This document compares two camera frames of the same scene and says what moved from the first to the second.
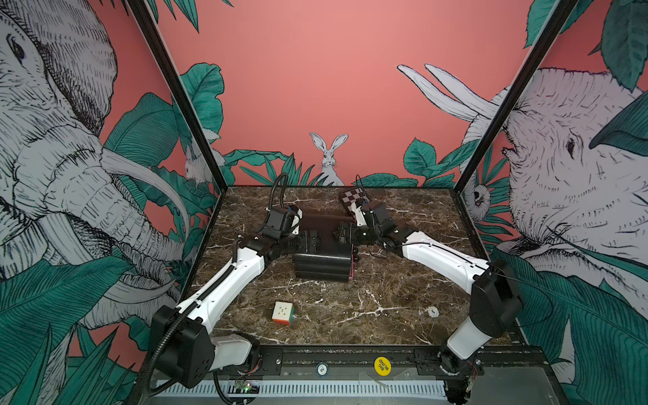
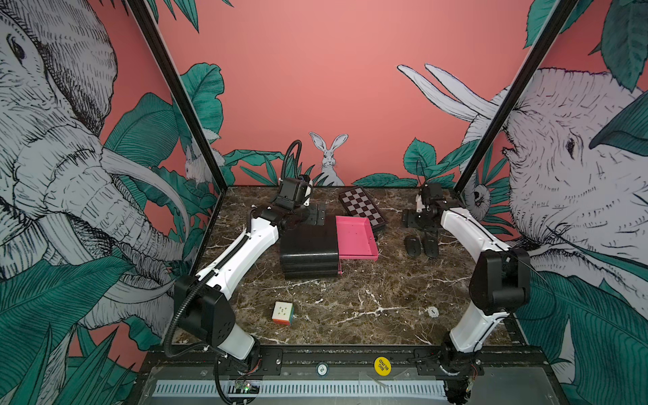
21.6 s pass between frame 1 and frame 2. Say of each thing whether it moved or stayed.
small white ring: stayed
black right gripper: moved
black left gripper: moved
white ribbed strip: stayed
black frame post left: stayed
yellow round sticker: stayed
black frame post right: stayed
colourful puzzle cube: stayed
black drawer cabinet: moved
